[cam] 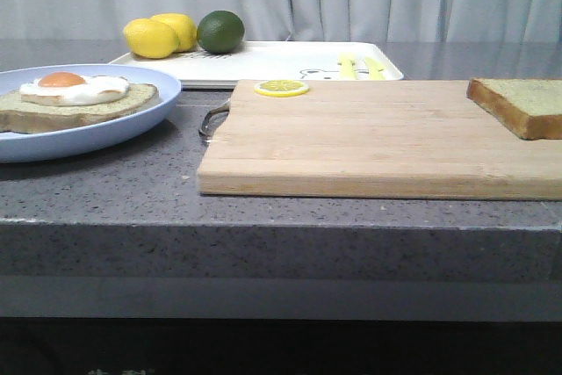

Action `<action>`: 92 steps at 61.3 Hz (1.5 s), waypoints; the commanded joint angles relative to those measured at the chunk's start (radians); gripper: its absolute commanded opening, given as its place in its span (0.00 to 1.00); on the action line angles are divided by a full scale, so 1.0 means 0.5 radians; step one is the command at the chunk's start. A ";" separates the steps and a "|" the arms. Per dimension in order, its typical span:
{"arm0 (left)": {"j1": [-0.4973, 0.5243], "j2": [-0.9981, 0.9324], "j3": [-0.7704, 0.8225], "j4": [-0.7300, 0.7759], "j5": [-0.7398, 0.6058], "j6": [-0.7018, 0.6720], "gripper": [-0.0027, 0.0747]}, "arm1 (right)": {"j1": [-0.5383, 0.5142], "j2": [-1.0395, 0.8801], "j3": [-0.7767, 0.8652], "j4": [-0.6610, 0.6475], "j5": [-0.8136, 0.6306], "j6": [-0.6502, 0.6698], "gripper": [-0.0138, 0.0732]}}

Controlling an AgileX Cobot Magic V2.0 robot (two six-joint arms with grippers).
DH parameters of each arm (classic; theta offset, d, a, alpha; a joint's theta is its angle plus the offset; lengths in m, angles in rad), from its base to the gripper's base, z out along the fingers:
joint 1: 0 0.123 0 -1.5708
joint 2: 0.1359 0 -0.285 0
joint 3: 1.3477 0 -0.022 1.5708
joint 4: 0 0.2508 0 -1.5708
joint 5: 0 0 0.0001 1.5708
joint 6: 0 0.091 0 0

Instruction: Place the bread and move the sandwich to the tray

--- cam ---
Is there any light blue round plate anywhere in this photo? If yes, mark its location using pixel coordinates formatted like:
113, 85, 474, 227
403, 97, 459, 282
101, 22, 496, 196
1, 64, 182, 163

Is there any bread slice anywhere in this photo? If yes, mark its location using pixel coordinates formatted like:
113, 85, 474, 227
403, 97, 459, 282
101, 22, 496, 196
466, 78, 561, 141
1, 83, 161, 134

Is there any white bear tray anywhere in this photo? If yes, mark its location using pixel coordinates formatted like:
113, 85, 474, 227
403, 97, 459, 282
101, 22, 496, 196
112, 41, 403, 89

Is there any lemon slice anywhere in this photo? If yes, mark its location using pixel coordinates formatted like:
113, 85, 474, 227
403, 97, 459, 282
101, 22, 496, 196
254, 80, 309, 97

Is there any wooden cutting board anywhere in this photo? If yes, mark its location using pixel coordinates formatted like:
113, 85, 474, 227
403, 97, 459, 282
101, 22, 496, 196
197, 80, 561, 200

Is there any yellow plastic fork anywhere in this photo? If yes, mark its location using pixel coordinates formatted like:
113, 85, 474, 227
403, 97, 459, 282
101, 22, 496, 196
338, 52, 358, 81

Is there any yellow plastic knife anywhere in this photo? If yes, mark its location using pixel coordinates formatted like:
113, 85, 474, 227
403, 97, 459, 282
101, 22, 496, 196
363, 57, 386, 81

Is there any green lime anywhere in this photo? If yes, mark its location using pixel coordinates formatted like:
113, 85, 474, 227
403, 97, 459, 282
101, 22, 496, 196
197, 11, 245, 54

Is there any rear yellow lemon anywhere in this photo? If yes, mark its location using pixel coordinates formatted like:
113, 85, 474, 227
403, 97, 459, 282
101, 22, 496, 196
151, 13, 197, 53

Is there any yellow lemon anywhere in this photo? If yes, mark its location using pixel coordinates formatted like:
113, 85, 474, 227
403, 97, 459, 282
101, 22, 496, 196
123, 18, 180, 59
151, 13, 197, 53

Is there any front yellow lemon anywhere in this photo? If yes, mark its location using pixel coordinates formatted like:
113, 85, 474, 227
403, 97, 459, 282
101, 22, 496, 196
123, 18, 180, 59

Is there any fried egg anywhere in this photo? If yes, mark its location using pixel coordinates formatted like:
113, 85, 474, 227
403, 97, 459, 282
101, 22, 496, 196
19, 71, 130, 106

